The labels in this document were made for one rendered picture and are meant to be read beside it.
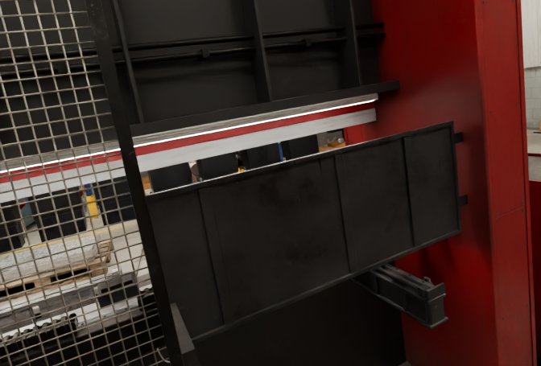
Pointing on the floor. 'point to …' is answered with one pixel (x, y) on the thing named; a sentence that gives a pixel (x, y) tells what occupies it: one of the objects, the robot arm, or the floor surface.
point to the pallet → (64, 273)
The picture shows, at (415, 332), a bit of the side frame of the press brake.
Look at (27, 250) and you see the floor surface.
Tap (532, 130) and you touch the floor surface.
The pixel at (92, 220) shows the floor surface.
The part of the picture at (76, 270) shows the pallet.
